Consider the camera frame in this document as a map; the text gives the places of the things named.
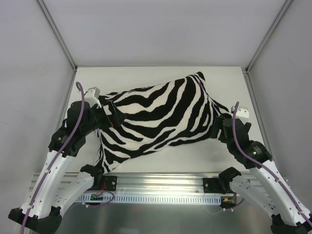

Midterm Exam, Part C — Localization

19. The white slotted cable duct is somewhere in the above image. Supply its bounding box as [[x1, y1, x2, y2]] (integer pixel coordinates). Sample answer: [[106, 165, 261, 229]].
[[76, 193, 221, 205]]

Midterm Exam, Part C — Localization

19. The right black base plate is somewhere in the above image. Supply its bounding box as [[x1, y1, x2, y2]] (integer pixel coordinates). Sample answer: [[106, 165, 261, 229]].
[[202, 177, 223, 193]]

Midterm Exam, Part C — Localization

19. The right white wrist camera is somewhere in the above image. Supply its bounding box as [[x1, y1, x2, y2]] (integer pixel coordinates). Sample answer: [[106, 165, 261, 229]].
[[231, 105, 250, 122]]

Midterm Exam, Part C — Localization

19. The aluminium frame post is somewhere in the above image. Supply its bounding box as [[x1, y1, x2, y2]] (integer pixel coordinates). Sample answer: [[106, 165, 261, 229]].
[[36, 0, 78, 71], [245, 0, 294, 74]]

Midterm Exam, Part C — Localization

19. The aluminium mounting rail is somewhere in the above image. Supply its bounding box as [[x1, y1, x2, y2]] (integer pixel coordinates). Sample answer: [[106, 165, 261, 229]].
[[29, 172, 290, 198]]

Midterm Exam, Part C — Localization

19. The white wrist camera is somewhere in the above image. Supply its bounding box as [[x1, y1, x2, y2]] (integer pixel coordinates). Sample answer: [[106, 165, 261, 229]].
[[84, 87, 102, 109], [231, 105, 250, 122]]

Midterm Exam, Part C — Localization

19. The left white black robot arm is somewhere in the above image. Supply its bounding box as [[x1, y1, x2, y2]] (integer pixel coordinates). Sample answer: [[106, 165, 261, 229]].
[[8, 101, 126, 234]]

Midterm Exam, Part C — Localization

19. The zebra and grey pillowcase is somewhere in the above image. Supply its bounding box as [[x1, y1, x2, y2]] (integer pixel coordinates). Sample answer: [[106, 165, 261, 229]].
[[96, 72, 232, 174]]

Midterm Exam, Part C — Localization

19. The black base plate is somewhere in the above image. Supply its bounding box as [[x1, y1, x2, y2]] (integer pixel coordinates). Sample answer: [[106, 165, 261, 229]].
[[202, 177, 223, 193], [90, 175, 117, 192]]

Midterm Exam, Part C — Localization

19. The left aluminium frame post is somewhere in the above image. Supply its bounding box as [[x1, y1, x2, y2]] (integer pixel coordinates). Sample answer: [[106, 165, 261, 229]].
[[36, 0, 78, 71]]

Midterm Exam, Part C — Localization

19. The right aluminium frame post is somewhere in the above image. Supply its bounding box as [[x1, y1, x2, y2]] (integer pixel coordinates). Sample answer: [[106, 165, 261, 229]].
[[245, 0, 294, 74]]

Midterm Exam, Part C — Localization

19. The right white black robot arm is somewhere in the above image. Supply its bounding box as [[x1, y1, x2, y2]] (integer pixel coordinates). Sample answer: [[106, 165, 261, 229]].
[[203, 117, 312, 234]]

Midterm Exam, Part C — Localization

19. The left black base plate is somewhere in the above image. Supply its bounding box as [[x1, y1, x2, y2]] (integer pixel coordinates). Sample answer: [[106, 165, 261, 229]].
[[90, 175, 117, 192]]

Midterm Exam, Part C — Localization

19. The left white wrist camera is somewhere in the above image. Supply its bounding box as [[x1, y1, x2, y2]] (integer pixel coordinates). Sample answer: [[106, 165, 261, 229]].
[[84, 87, 102, 109]]

